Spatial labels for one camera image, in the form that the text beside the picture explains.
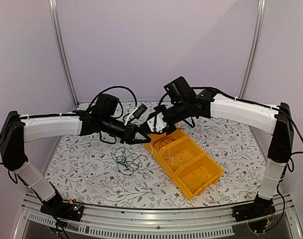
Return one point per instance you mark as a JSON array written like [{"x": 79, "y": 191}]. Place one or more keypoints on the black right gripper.
[{"x": 170, "y": 130}]

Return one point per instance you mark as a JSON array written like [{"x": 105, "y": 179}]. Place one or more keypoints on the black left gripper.
[{"x": 129, "y": 138}]

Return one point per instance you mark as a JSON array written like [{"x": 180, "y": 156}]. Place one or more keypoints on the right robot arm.
[{"x": 210, "y": 102}]

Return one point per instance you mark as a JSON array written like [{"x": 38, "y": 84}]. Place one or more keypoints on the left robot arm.
[{"x": 18, "y": 130}]

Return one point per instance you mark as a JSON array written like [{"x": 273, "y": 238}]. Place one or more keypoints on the yellow three-compartment bin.
[{"x": 187, "y": 164}]

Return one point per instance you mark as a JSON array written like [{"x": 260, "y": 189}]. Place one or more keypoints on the floral table cloth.
[{"x": 91, "y": 170}]

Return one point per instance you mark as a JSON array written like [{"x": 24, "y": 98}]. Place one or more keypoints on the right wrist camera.
[{"x": 156, "y": 123}]

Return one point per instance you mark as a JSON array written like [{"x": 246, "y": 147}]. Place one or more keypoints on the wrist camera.
[
  {"x": 136, "y": 113},
  {"x": 156, "y": 123}
]

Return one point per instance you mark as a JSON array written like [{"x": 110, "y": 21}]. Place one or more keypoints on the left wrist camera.
[{"x": 136, "y": 113}]

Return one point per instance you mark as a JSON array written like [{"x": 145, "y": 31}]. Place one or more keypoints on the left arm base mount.
[{"x": 57, "y": 207}]

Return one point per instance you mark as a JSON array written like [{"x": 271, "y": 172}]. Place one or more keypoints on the aluminium front rail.
[{"x": 101, "y": 222}]

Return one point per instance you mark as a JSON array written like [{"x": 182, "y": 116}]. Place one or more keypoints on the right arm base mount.
[{"x": 260, "y": 211}]

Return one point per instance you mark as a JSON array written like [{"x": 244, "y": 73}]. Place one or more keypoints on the right rear aluminium post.
[{"x": 254, "y": 47}]

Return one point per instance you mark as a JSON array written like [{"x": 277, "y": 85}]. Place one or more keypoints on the aluminium post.
[
  {"x": 254, "y": 47},
  {"x": 61, "y": 50}
]

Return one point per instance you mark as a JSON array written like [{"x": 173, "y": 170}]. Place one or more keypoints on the left rear aluminium post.
[{"x": 61, "y": 50}]

